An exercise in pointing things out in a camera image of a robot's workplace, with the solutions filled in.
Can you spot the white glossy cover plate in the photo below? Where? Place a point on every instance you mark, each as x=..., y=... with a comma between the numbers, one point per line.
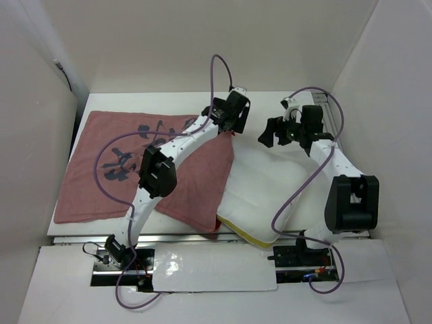
x=214, y=267

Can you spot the white pillow with yellow edge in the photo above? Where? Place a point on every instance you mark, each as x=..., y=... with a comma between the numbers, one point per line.
x=259, y=183

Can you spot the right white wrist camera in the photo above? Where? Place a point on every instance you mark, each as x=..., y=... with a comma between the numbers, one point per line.
x=292, y=109

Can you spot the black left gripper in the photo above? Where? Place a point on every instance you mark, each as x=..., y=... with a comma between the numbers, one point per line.
x=239, y=121

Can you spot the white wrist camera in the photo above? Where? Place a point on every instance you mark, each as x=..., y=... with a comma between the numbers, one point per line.
x=239, y=90
x=292, y=109

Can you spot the aluminium mounting rail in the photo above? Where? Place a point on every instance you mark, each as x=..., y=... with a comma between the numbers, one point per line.
x=293, y=264

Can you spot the aluminium frame right side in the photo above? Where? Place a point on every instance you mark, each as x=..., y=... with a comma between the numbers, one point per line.
x=330, y=112

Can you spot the pink and red pillowcase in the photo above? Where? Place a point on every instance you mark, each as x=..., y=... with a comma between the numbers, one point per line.
x=103, y=172

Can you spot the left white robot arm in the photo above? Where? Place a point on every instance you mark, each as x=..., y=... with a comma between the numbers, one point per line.
x=157, y=173

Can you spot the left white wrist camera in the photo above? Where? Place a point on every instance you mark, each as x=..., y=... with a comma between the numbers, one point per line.
x=239, y=90

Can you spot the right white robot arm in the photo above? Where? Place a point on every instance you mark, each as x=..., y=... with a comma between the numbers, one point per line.
x=353, y=200

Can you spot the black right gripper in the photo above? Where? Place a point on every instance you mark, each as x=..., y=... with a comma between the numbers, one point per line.
x=274, y=125

